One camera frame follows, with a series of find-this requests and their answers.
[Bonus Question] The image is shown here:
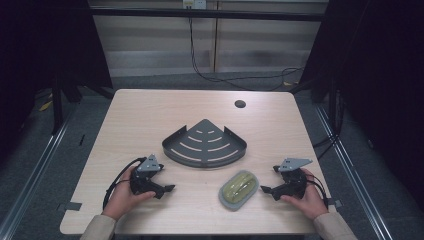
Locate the hand-held gripper cable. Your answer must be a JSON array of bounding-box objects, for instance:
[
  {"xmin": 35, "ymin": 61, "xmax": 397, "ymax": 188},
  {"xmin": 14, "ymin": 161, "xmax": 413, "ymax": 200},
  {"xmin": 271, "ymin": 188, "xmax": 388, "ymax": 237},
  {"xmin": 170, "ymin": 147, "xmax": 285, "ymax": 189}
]
[
  {"xmin": 305, "ymin": 173, "xmax": 330, "ymax": 210},
  {"xmin": 102, "ymin": 156, "xmax": 148, "ymax": 211}
]

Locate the right hand-held gripper cable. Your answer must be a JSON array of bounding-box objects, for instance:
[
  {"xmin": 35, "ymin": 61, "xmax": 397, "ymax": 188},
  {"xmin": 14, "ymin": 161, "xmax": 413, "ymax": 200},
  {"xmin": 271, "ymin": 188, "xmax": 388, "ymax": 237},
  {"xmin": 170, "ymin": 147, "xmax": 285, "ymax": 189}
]
[{"xmin": 305, "ymin": 173, "xmax": 330, "ymax": 210}]

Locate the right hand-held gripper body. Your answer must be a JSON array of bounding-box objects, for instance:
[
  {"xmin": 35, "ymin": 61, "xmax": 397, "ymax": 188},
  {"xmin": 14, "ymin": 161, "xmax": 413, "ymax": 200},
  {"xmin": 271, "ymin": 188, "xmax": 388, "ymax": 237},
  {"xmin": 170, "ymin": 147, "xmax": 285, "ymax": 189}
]
[{"xmin": 272, "ymin": 157, "xmax": 314, "ymax": 201}]

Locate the person's right hand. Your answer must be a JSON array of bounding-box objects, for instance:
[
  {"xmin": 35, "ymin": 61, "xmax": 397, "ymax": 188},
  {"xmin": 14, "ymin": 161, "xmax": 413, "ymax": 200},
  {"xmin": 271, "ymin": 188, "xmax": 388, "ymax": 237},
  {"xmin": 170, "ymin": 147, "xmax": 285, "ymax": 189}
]
[{"xmin": 280, "ymin": 167, "xmax": 330, "ymax": 221}]

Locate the metal floor rail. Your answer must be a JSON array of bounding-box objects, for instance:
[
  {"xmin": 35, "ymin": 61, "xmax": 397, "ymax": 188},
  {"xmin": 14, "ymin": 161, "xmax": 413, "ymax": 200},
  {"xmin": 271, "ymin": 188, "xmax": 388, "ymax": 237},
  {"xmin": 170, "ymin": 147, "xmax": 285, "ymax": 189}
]
[
  {"xmin": 0, "ymin": 104, "xmax": 81, "ymax": 240},
  {"xmin": 313, "ymin": 104, "xmax": 396, "ymax": 240}
]

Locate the black cable bundle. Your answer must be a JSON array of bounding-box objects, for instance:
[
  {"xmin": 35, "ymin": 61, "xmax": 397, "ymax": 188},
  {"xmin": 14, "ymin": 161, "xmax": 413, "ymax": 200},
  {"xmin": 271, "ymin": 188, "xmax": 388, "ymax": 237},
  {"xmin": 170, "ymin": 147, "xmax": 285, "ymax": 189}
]
[{"xmin": 311, "ymin": 89, "xmax": 346, "ymax": 161}]

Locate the black horizontal frame bar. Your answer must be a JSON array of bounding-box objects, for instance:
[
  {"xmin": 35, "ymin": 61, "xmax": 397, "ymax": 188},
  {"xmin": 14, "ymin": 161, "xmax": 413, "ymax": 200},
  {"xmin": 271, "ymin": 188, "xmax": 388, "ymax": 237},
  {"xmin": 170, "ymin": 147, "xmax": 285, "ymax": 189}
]
[{"xmin": 89, "ymin": 7, "xmax": 327, "ymax": 23}]

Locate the dark curtain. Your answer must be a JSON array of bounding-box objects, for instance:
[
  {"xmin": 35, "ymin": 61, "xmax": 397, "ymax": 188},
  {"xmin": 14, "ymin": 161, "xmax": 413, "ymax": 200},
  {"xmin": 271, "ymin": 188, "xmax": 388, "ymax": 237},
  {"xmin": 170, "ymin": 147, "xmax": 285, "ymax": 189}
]
[
  {"xmin": 0, "ymin": 0, "xmax": 114, "ymax": 161},
  {"xmin": 299, "ymin": 0, "xmax": 424, "ymax": 201}
]

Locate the dark grey corner shelf rack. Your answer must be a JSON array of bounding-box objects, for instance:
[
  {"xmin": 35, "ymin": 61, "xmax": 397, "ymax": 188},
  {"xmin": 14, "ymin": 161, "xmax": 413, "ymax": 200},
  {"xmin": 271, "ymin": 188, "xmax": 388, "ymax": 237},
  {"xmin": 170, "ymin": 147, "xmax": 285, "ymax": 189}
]
[{"xmin": 161, "ymin": 118, "xmax": 248, "ymax": 169}]

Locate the white wall socket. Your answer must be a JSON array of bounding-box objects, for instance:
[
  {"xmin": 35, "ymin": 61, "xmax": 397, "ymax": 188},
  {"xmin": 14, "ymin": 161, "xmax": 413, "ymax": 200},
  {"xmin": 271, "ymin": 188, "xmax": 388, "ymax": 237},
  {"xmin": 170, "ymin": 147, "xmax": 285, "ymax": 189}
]
[{"xmin": 181, "ymin": 0, "xmax": 208, "ymax": 10}]

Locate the black metal stand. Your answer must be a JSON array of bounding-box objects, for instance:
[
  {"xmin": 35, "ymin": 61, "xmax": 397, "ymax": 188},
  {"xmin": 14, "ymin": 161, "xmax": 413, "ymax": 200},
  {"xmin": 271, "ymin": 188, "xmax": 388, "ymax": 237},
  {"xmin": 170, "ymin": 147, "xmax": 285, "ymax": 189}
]
[{"xmin": 50, "ymin": 76, "xmax": 65, "ymax": 136}]

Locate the yellow floor tape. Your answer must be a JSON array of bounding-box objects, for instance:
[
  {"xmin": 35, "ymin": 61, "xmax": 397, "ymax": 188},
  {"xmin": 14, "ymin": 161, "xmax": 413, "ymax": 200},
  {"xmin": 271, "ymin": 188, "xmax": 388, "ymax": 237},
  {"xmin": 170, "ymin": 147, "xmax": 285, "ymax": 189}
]
[{"xmin": 38, "ymin": 99, "xmax": 54, "ymax": 113}]

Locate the person's left hand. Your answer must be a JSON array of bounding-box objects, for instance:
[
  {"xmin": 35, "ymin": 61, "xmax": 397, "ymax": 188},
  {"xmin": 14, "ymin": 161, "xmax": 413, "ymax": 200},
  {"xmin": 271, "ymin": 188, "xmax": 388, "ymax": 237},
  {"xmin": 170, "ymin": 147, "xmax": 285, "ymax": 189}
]
[{"xmin": 102, "ymin": 165, "xmax": 157, "ymax": 221}]

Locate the black floor cable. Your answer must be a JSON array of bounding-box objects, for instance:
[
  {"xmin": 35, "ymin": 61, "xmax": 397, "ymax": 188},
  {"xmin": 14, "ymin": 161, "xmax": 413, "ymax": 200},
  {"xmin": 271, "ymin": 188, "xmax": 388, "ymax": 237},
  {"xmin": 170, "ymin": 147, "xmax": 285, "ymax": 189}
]
[{"xmin": 187, "ymin": 16, "xmax": 305, "ymax": 92}]

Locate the yellow-green soap bar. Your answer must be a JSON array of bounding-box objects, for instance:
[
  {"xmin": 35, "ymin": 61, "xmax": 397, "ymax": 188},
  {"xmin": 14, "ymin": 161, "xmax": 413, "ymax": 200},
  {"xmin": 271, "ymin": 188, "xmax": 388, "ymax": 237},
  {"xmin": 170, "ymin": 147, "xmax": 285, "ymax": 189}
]
[{"xmin": 222, "ymin": 172, "xmax": 258, "ymax": 203}]

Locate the left hand-held gripper cable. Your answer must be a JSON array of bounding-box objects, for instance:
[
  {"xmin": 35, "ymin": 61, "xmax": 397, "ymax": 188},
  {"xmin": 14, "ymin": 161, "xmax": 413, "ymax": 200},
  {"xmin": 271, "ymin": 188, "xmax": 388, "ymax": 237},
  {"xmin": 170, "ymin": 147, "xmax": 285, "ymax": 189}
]
[{"xmin": 102, "ymin": 156, "xmax": 148, "ymax": 211}]

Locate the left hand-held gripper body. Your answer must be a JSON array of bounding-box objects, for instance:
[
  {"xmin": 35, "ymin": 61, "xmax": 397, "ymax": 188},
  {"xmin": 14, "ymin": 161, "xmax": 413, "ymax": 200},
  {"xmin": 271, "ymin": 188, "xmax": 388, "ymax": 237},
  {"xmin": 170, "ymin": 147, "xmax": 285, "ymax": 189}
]
[{"xmin": 129, "ymin": 153, "xmax": 165, "ymax": 196}]

